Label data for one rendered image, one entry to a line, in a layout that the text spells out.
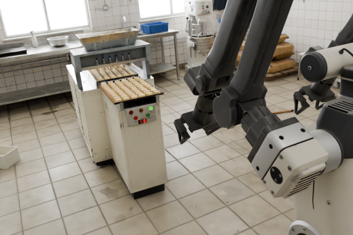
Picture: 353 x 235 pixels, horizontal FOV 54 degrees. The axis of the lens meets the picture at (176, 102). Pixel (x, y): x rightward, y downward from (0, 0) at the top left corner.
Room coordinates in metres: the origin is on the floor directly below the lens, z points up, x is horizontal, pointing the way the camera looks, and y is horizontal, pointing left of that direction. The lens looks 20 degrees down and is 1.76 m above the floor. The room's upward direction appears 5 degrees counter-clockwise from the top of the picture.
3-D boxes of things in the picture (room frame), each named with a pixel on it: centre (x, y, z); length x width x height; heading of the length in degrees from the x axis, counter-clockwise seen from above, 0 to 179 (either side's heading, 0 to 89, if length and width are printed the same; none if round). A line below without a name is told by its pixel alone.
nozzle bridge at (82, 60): (3.33, 0.60, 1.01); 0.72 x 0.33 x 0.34; 111
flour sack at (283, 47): (5.86, -1.74, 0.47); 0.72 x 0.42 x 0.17; 120
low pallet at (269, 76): (6.12, -1.63, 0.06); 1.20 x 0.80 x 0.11; 27
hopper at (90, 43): (3.33, 0.60, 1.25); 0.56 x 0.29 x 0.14; 111
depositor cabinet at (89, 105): (3.78, 0.77, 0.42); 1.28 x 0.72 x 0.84; 21
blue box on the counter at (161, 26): (6.23, 0.26, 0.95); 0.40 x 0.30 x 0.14; 118
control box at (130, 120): (2.52, 0.28, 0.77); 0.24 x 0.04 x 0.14; 111
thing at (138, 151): (2.86, 0.41, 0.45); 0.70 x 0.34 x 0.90; 21
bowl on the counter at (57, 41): (5.55, 1.79, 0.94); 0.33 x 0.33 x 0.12
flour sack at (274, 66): (5.86, -1.77, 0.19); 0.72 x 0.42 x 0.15; 119
